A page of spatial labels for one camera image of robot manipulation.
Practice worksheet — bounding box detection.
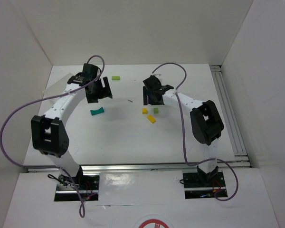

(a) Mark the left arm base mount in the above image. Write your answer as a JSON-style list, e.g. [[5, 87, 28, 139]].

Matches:
[[47, 174, 100, 202]]

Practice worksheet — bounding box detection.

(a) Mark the yellow rectangular block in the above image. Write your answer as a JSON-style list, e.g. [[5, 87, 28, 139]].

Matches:
[[147, 115, 156, 124]]

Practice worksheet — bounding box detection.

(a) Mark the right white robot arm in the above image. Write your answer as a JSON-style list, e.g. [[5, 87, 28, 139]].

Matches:
[[143, 75, 224, 183]]

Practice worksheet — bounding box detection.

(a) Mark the clear plastic container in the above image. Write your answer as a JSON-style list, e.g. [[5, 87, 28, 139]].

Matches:
[[43, 73, 73, 97]]

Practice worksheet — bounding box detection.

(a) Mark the purple cable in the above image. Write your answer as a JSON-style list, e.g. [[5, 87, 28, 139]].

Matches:
[[0, 55, 105, 218], [152, 62, 239, 202]]

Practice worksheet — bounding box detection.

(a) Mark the small green cube block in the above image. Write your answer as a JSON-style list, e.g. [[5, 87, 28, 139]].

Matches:
[[153, 108, 159, 114]]

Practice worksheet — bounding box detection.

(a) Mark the front aluminium rail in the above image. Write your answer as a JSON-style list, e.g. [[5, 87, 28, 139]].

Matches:
[[28, 160, 251, 173]]

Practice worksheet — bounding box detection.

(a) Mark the right aluminium rail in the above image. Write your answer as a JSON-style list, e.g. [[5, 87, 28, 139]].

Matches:
[[209, 65, 251, 166]]

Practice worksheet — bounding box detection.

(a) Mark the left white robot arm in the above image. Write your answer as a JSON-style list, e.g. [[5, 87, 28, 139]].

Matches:
[[31, 63, 113, 184]]

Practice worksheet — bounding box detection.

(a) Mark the red prohibition sign sticker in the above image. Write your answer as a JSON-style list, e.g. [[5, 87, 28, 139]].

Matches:
[[134, 215, 174, 228]]

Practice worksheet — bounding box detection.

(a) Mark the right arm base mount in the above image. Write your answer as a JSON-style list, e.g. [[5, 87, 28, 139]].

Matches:
[[179, 172, 228, 199]]

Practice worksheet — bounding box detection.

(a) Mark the aluminium rail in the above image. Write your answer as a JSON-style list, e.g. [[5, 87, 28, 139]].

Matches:
[[209, 65, 251, 166], [28, 160, 251, 173]]

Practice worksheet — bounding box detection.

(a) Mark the teal arch block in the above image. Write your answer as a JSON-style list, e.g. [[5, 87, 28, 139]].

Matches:
[[90, 107, 105, 116]]

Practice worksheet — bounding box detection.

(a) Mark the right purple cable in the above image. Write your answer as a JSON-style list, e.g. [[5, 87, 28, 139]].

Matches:
[[152, 62, 239, 202]]

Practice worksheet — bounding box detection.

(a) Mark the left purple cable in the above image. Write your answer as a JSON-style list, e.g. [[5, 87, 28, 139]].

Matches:
[[0, 55, 105, 218]]

